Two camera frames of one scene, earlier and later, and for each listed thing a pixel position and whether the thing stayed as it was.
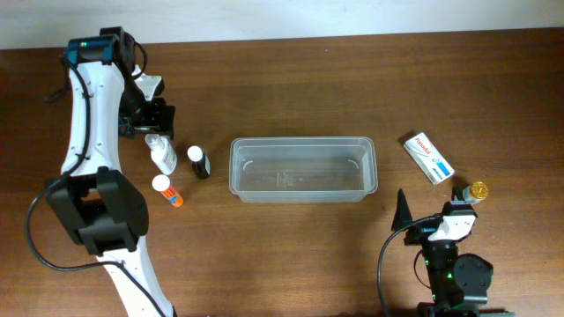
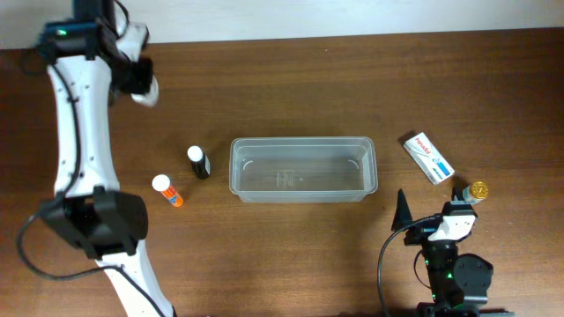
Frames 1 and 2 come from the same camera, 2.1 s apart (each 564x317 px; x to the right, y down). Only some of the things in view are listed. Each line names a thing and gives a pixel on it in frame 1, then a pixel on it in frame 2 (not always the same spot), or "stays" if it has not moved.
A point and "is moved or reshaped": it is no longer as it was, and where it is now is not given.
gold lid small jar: x=475 y=193 stays
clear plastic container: x=307 y=169 stays
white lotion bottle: x=162 y=152 is moved or reshaped
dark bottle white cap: x=199 y=161 stays
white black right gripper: x=423 y=234 stays
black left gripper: x=155 y=117 → x=138 y=75
